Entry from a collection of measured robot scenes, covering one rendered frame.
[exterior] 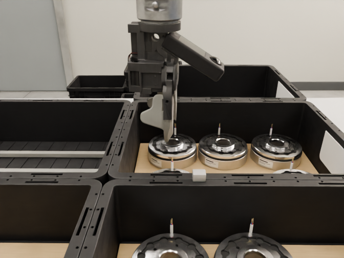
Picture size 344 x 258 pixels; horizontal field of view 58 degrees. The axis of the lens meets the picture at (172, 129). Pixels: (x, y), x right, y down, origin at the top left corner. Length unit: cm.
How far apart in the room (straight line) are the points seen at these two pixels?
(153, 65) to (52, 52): 309
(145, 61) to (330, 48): 334
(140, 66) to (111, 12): 286
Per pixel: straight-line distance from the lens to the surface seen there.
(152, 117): 56
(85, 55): 352
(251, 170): 65
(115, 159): 48
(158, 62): 53
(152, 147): 64
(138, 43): 54
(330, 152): 64
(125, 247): 48
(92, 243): 36
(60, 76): 364
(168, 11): 51
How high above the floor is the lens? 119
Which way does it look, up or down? 27 degrees down
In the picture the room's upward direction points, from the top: straight up
